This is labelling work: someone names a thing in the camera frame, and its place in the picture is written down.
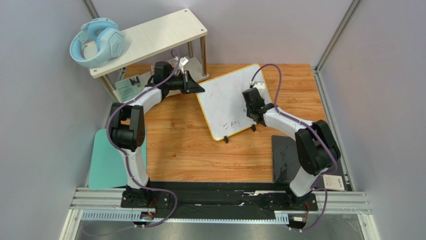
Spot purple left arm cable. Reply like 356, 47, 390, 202
105, 49, 180, 229

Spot teal booklet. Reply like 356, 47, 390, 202
115, 72, 152, 103

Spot black mat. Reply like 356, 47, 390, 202
271, 134, 349, 192

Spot white label card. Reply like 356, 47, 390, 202
322, 174, 346, 192

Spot light blue headphones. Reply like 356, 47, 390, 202
69, 17, 126, 69

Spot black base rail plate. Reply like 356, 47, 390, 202
120, 181, 319, 220

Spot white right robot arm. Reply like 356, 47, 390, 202
242, 87, 341, 198

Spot white wooden shelf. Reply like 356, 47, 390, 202
89, 8, 209, 102

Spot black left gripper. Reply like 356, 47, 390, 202
165, 71, 204, 95

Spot teal mat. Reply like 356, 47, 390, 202
88, 128, 128, 191

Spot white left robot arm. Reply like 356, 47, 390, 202
106, 59, 205, 194

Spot yellow framed whiteboard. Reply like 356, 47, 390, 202
196, 64, 272, 141

